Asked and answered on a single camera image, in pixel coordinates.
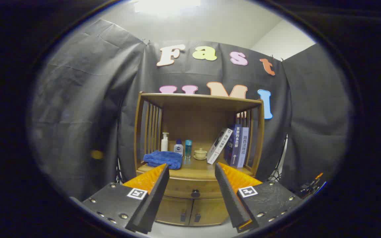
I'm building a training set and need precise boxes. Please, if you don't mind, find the black stand with orange clip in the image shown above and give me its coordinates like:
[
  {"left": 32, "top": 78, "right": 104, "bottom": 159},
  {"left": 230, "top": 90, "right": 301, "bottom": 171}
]
[{"left": 296, "top": 172, "right": 326, "bottom": 199}]

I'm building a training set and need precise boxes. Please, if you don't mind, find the wooden countertop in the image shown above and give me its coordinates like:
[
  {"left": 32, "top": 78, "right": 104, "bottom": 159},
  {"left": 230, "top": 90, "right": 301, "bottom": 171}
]
[{"left": 136, "top": 145, "right": 254, "bottom": 180}]

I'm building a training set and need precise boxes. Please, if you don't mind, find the wooden drawer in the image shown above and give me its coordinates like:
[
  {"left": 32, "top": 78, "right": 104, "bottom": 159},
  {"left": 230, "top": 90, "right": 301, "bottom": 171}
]
[{"left": 163, "top": 176, "right": 226, "bottom": 200}]

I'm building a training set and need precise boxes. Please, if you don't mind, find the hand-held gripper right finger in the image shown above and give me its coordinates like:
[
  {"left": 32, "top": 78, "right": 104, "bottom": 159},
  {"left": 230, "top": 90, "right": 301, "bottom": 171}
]
[{"left": 215, "top": 162, "right": 305, "bottom": 233}]

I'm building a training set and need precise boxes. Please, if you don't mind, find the blue folded towel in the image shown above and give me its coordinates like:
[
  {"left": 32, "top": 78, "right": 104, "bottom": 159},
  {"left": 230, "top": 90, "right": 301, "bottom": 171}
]
[{"left": 143, "top": 151, "right": 183, "bottom": 170}]

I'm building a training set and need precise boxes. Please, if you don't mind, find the wooden cabinet door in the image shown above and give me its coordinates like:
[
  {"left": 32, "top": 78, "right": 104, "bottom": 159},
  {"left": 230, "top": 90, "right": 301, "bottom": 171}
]
[
  {"left": 189, "top": 198, "right": 229, "bottom": 227},
  {"left": 156, "top": 196, "right": 194, "bottom": 226}
]

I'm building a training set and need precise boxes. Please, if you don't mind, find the pale lavender book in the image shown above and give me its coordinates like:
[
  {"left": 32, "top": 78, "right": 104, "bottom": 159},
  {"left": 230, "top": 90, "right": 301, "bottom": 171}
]
[{"left": 237, "top": 127, "right": 249, "bottom": 168}]

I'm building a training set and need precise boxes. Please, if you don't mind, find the white book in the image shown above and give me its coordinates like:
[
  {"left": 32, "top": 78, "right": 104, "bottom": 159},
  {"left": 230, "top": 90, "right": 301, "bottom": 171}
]
[{"left": 207, "top": 128, "right": 233, "bottom": 165}]

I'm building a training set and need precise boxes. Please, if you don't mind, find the wooden cabinet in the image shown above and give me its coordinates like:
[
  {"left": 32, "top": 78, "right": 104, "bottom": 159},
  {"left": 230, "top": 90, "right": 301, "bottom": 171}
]
[{"left": 134, "top": 92, "right": 265, "bottom": 227}]

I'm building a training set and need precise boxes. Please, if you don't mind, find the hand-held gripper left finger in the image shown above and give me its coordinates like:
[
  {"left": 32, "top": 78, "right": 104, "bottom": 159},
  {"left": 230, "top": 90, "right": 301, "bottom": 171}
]
[{"left": 70, "top": 163, "right": 170, "bottom": 234}]

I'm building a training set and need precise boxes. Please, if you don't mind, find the dark blue book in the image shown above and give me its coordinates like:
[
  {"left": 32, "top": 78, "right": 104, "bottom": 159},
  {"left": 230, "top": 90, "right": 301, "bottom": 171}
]
[{"left": 224, "top": 124, "right": 243, "bottom": 167}]

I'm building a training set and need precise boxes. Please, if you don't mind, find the cream lidded teacup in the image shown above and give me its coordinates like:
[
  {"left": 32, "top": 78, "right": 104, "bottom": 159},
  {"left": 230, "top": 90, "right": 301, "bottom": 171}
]
[{"left": 193, "top": 148, "right": 208, "bottom": 161}]

